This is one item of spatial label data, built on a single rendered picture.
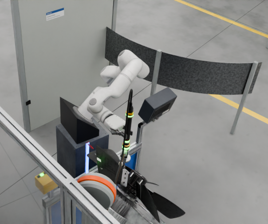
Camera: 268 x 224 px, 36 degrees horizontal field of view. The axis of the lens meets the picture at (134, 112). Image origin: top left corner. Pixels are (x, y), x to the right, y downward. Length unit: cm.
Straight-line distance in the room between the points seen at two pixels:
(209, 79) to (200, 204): 126
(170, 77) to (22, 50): 151
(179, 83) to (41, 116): 153
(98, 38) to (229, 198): 214
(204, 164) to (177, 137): 47
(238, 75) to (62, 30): 184
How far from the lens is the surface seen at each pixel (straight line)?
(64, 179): 141
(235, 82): 441
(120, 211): 248
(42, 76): 427
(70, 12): 413
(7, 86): 526
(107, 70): 300
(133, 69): 251
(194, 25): 688
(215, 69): 425
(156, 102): 305
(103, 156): 236
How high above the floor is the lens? 312
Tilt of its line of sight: 40 degrees down
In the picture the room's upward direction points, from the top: 7 degrees clockwise
